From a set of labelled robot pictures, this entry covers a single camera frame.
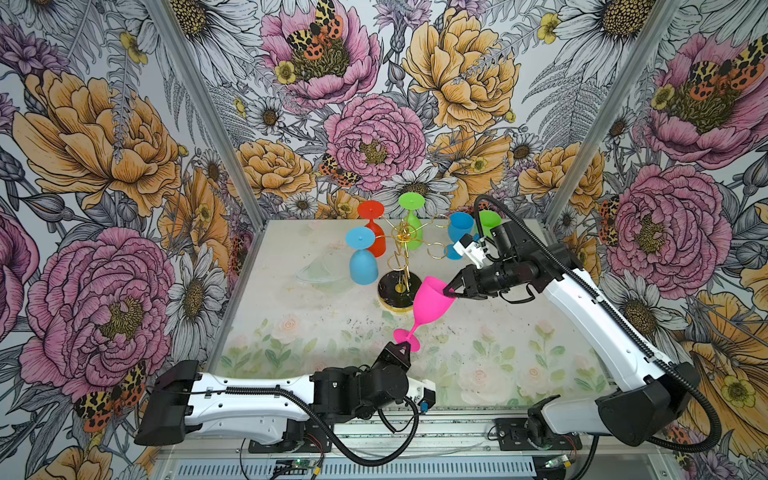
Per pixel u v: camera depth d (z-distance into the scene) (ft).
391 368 1.75
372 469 1.70
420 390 2.04
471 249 2.22
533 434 2.19
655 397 1.26
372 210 2.73
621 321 1.43
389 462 1.84
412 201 2.80
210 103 2.88
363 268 2.69
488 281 2.09
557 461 2.34
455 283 2.21
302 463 2.33
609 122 3.02
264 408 1.56
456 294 2.21
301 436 2.14
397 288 3.26
